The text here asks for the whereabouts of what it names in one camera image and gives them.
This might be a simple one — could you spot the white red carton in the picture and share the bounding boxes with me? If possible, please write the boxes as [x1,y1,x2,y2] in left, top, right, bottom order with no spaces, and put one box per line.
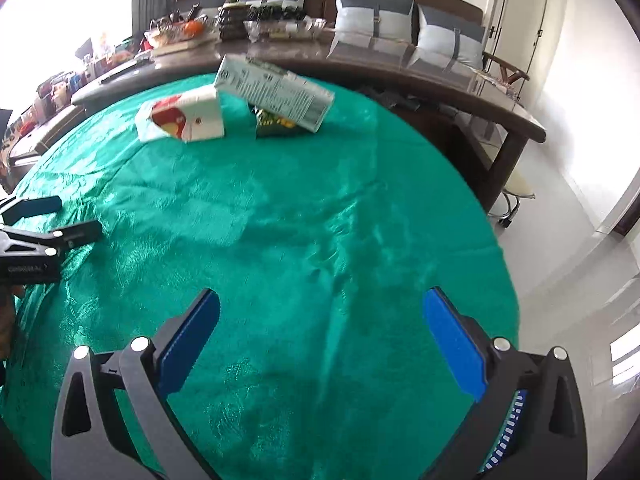
[135,85,226,143]

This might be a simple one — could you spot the white milk carton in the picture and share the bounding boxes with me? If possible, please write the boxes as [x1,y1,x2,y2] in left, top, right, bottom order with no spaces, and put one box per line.
[214,54,336,133]

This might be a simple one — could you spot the potted plant dark pot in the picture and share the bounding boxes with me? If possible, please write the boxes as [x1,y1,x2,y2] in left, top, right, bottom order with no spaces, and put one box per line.
[207,0,256,41]

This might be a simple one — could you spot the wooden chair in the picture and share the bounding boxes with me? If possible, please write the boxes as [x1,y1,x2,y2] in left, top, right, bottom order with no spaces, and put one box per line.
[482,52,531,86]

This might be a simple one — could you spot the dark flat tablet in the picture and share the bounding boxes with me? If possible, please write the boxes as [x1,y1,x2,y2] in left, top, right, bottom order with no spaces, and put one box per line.
[97,62,151,86]

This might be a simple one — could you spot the large glass bowl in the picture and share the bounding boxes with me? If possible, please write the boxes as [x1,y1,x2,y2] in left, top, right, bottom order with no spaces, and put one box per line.
[244,16,327,42]

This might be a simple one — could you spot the row of small boxes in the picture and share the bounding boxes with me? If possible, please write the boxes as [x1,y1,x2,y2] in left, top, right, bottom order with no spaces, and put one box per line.
[30,40,146,116]

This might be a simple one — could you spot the dark coffee table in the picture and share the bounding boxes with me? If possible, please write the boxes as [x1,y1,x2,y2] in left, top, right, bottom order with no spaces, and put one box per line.
[70,30,547,211]

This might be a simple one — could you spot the glass fruit bowl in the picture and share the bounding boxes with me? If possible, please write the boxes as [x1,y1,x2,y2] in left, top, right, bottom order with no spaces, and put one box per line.
[145,15,216,46]

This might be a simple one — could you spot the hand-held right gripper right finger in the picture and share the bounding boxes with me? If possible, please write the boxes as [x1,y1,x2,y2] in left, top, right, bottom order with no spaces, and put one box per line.
[422,287,588,480]

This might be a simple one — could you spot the green snack packet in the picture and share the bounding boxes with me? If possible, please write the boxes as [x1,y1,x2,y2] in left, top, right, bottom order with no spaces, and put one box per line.
[252,105,301,139]

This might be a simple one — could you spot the white door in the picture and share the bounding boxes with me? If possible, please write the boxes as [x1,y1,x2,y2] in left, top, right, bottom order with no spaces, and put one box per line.
[492,0,550,91]

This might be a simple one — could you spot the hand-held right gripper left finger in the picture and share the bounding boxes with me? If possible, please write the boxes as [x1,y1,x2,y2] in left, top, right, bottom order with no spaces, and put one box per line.
[51,288,222,480]

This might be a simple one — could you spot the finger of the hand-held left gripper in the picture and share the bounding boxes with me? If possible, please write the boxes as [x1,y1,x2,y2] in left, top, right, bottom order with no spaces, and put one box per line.
[0,220,103,259]
[0,195,62,223]

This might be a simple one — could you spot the low dark side cabinet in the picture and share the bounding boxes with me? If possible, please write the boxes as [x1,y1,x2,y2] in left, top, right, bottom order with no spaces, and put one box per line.
[0,105,81,171]

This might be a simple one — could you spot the green patterned tablecloth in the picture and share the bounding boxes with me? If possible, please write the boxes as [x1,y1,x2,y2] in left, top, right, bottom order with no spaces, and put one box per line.
[0,72,521,480]

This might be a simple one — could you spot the white stool chrome legs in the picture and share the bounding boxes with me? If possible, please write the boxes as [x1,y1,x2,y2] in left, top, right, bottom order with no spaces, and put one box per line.
[492,167,536,223]

